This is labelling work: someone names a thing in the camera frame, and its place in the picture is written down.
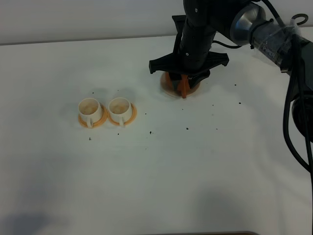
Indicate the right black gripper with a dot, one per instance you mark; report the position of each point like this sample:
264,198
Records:
191,54

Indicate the brown clay teapot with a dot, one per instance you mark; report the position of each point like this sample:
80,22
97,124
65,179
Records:
183,86

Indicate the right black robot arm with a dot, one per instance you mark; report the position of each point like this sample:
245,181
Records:
243,22

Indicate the beige round teapot saucer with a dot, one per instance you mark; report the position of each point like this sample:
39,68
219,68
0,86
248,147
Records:
168,89

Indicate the right orange saucer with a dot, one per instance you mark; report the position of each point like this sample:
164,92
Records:
127,122

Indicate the orange saucer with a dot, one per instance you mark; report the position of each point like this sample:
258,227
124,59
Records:
98,123
127,122

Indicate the right white teacup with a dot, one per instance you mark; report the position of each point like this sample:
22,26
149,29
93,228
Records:
120,111

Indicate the white teacup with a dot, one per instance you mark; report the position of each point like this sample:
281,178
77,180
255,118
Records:
120,111
90,111

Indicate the left white teacup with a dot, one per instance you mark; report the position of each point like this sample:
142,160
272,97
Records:
90,111

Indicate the left orange saucer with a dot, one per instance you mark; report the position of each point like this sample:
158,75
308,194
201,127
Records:
98,123

